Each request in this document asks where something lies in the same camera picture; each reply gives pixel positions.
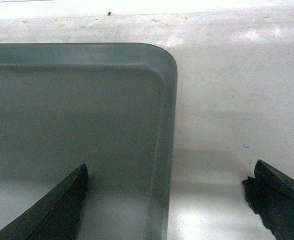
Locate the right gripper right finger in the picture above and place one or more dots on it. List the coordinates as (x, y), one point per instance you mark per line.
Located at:
(270, 194)

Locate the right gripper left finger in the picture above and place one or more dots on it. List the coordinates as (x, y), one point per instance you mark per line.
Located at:
(56, 216)

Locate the grey rectangular serving tray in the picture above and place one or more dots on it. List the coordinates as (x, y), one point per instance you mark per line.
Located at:
(110, 106)

